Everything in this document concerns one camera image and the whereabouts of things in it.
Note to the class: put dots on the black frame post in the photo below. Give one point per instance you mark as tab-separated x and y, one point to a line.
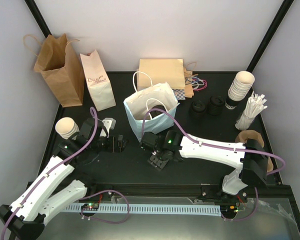
276	22
36	13

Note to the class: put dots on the light blue paper bag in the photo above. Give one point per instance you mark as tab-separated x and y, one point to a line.
149	110

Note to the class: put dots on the flat bags with coloured handles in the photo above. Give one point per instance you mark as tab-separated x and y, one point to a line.
192	82

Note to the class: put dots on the stack of white paper cups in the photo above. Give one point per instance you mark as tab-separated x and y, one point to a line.
239	88

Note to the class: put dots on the black left frame post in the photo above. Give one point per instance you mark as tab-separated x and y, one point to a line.
36	13

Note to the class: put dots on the black right frame post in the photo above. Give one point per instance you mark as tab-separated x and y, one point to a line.
276	22

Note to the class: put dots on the single black cup lid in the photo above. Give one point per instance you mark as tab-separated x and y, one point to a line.
156	111

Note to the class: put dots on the brown kraft paper bag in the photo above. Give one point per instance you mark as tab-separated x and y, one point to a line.
60	67

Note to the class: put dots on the flat tan paper bag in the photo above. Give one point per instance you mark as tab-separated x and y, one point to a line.
164	70

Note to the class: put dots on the bundle of white straws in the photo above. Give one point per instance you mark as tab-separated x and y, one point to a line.
254	106

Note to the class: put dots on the paper cup near left arm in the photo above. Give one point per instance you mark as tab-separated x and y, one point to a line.
66	127

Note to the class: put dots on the small lit circuit board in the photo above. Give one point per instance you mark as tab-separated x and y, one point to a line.
90	206

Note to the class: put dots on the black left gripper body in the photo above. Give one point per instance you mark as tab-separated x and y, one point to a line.
113	148

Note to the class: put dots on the right stack black lids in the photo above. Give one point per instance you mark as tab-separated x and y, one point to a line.
215	105

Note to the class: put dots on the light blue slotted cable duct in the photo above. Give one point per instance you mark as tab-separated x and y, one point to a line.
157	209

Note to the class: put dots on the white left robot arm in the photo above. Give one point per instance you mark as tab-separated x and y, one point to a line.
27	216

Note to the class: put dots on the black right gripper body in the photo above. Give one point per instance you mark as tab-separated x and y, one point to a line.
160	163

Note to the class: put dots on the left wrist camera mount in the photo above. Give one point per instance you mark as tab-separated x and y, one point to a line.
107	125

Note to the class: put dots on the pink cream paper bag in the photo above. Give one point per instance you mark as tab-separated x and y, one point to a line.
98	82

